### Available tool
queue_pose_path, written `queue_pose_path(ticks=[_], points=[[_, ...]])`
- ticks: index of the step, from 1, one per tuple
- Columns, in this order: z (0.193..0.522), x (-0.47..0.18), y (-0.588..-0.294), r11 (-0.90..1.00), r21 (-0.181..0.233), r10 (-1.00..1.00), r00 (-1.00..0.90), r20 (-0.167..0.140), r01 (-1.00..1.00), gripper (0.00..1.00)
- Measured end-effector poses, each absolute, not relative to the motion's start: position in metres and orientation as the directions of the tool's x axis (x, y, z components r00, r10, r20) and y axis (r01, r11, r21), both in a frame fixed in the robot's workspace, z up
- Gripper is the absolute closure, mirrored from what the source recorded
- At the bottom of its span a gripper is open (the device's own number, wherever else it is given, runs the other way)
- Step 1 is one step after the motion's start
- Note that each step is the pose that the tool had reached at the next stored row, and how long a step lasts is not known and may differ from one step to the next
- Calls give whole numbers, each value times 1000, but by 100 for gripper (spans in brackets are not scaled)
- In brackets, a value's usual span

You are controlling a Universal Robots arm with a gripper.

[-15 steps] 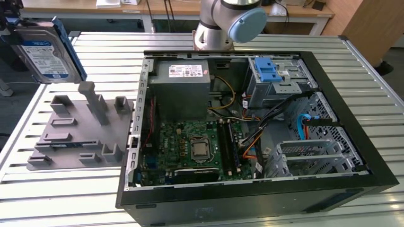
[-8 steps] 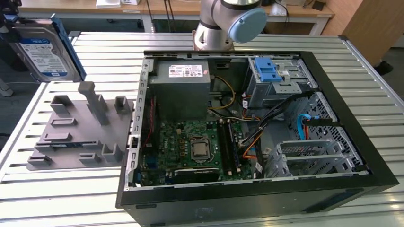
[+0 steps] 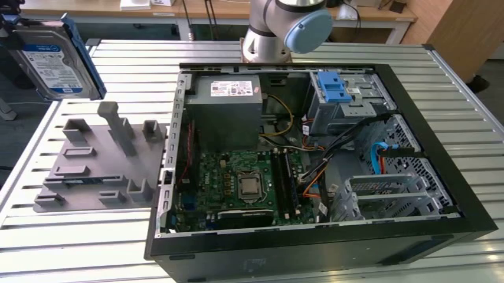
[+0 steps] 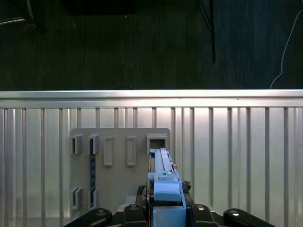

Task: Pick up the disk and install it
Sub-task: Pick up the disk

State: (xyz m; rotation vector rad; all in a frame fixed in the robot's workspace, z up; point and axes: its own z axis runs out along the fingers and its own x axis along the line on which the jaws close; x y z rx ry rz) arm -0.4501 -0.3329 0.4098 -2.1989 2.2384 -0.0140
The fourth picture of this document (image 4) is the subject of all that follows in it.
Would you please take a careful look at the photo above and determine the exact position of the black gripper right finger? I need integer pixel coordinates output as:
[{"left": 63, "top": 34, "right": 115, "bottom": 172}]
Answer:
[{"left": 181, "top": 181, "right": 278, "bottom": 227}]

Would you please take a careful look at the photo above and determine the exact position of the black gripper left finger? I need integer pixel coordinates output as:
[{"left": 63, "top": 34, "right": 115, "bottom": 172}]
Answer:
[{"left": 63, "top": 185, "right": 150, "bottom": 227}]

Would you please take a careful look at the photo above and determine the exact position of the hard disk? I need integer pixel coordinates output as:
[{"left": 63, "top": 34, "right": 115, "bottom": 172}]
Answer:
[{"left": 147, "top": 148, "right": 187, "bottom": 227}]

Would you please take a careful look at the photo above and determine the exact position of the grey plastic parts rack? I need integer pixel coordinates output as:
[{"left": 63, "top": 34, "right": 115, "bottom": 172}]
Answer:
[{"left": 69, "top": 127, "right": 214, "bottom": 213}]

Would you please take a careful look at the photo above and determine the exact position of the black metal pole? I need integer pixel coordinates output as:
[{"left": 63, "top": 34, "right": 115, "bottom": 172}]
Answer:
[{"left": 196, "top": 0, "right": 217, "bottom": 62}]

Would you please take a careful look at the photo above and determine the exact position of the chrome chair leg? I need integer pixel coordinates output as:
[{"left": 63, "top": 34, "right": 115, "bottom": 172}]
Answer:
[{"left": 0, "top": 0, "right": 34, "bottom": 26}]

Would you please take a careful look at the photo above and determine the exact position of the white floor cable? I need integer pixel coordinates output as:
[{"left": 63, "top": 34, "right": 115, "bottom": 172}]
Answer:
[{"left": 269, "top": 7, "right": 303, "bottom": 89}]

